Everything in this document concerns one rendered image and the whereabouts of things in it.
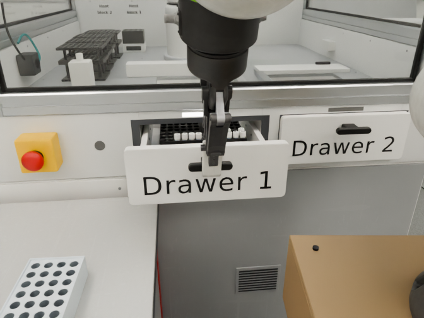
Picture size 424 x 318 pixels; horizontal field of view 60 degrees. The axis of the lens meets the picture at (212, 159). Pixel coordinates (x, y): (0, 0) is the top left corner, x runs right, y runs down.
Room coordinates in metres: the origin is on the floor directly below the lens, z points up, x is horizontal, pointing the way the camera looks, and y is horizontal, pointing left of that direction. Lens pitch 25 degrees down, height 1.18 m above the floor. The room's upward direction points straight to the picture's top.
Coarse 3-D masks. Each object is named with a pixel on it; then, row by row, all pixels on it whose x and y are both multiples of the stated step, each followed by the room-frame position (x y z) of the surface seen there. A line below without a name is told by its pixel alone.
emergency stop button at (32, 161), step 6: (24, 156) 0.62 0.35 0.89; (30, 156) 0.62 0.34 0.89; (36, 156) 0.63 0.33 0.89; (42, 156) 0.64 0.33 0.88; (24, 162) 0.62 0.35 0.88; (30, 162) 0.62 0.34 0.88; (36, 162) 0.62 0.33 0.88; (42, 162) 0.63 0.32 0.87; (30, 168) 0.62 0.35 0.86; (36, 168) 0.62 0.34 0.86
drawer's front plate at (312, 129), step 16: (368, 112) 0.77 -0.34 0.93; (384, 112) 0.77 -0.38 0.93; (400, 112) 0.77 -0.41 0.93; (288, 128) 0.73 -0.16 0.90; (304, 128) 0.74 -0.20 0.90; (320, 128) 0.74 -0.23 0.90; (336, 128) 0.74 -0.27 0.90; (384, 128) 0.76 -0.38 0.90; (400, 128) 0.76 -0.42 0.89; (320, 144) 0.74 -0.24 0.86; (336, 144) 0.74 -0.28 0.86; (352, 144) 0.75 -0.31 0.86; (384, 144) 0.76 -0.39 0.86; (400, 144) 0.76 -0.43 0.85; (288, 160) 0.73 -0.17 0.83; (304, 160) 0.74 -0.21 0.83; (320, 160) 0.74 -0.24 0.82; (336, 160) 0.75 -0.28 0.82; (352, 160) 0.75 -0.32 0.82
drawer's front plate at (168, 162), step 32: (128, 160) 0.56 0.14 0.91; (160, 160) 0.57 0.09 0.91; (192, 160) 0.58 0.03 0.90; (224, 160) 0.58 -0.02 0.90; (256, 160) 0.59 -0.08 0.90; (128, 192) 0.57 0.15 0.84; (160, 192) 0.57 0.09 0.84; (192, 192) 0.58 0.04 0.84; (224, 192) 0.58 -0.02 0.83; (256, 192) 0.59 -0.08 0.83
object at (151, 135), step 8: (144, 128) 0.76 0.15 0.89; (152, 128) 0.88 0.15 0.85; (248, 128) 0.80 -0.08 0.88; (256, 128) 0.76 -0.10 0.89; (144, 136) 0.71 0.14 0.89; (152, 136) 0.86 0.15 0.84; (248, 136) 0.80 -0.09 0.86; (256, 136) 0.72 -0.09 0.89; (144, 144) 0.67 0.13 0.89; (152, 144) 0.80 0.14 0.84
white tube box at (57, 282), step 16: (80, 256) 0.45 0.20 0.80; (32, 272) 0.42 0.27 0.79; (48, 272) 0.42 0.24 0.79; (64, 272) 0.42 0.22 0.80; (80, 272) 0.42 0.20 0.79; (16, 288) 0.39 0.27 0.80; (32, 288) 0.39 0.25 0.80; (48, 288) 0.39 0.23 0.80; (64, 288) 0.39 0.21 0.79; (80, 288) 0.41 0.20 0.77; (16, 304) 0.36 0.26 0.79; (32, 304) 0.36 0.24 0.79; (48, 304) 0.37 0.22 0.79; (64, 304) 0.36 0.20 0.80
